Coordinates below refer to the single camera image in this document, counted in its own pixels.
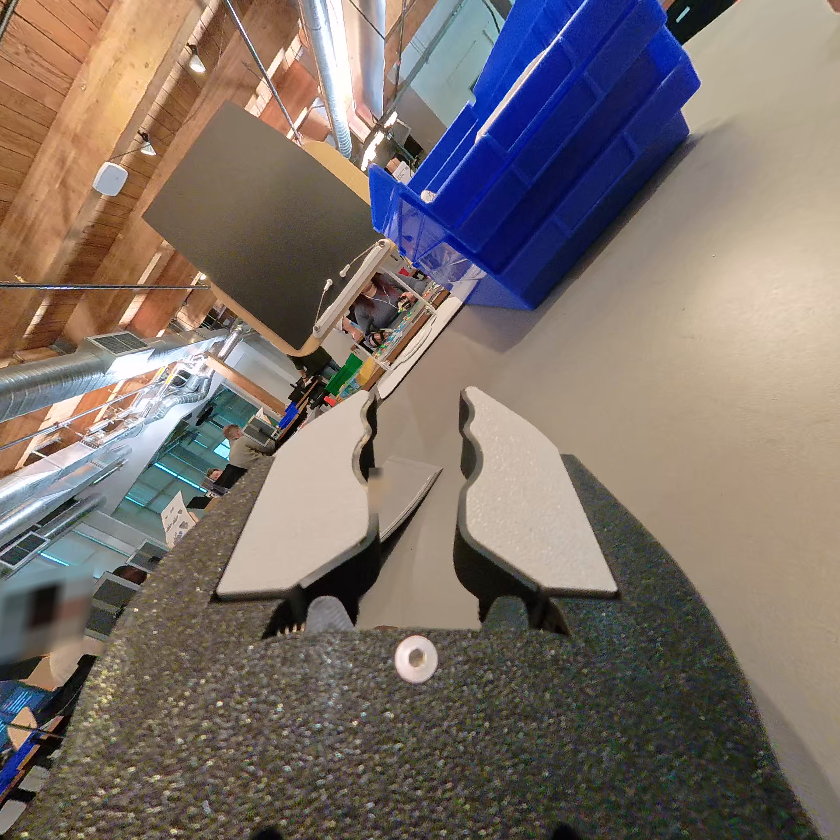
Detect corrugated silver duct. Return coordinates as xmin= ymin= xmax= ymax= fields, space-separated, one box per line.
xmin=298 ymin=0 xmax=362 ymax=168

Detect grey instruction booklet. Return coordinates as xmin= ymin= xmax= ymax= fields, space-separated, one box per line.
xmin=375 ymin=456 xmax=445 ymax=544

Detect black device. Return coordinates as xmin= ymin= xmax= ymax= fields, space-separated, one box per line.
xmin=663 ymin=0 xmax=726 ymax=42

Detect white metal bracket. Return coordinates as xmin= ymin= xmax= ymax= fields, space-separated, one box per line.
xmin=312 ymin=238 xmax=399 ymax=338

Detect green plastic bin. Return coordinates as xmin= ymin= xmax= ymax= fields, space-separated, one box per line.
xmin=325 ymin=353 xmax=365 ymax=398

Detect steel tie rod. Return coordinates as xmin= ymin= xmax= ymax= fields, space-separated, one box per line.
xmin=0 ymin=281 xmax=212 ymax=293
xmin=223 ymin=0 xmax=306 ymax=142

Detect smooth silver duct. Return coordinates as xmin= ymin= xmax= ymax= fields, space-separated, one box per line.
xmin=338 ymin=0 xmax=389 ymax=126

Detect large silver spiral duct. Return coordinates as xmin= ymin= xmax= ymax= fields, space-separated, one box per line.
xmin=0 ymin=325 xmax=253 ymax=424

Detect silver ceiling pipes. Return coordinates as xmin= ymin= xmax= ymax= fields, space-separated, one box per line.
xmin=0 ymin=440 xmax=132 ymax=546

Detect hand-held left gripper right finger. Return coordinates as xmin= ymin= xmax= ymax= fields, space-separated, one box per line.
xmin=451 ymin=386 xmax=619 ymax=624

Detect black divider panel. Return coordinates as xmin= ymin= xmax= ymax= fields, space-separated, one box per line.
xmin=141 ymin=98 xmax=398 ymax=358

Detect air vent grille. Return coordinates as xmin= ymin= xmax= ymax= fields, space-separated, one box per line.
xmin=84 ymin=330 xmax=144 ymax=357

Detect white paper sign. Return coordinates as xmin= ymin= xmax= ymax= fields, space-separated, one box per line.
xmin=159 ymin=491 xmax=201 ymax=549

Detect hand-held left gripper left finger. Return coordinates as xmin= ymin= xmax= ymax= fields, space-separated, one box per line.
xmin=215 ymin=390 xmax=385 ymax=632

